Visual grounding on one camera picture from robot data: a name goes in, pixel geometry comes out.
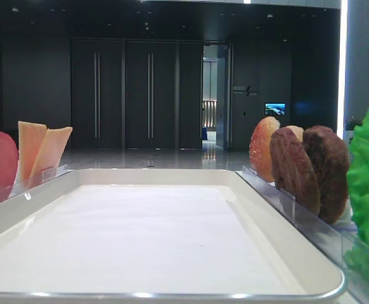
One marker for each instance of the brown meat patty left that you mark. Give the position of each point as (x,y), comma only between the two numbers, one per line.
(292,169)

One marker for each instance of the brown meat patty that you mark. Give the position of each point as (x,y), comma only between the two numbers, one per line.
(330,160)
(292,169)

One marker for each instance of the orange cheese slice right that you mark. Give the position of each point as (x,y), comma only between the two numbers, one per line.
(51,150)

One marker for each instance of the orange cheese slice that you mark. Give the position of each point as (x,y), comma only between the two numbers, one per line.
(51,150)
(30,138)

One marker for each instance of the brown meat patty right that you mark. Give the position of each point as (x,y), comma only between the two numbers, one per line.
(330,160)

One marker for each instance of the orange cheese slice left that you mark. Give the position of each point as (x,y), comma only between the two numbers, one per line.
(30,138)

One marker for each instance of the sesame bun top front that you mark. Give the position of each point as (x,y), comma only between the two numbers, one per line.
(259,148)

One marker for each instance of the dark double door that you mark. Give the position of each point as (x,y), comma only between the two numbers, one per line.
(136,94)

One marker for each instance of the bun top rear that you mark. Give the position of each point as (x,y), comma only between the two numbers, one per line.
(298,131)

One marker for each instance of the white rectangular metal tray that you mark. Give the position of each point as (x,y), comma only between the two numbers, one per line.
(156,236)

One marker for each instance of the clear acrylic rack left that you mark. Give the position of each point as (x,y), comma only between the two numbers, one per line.
(16,188)

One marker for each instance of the clear acrylic rack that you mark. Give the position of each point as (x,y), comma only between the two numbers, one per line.
(16,188)
(339,242)

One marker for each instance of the clear acrylic rack right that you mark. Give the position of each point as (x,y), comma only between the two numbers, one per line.
(339,242)

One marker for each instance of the small wall screen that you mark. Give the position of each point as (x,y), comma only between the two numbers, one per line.
(274,109)

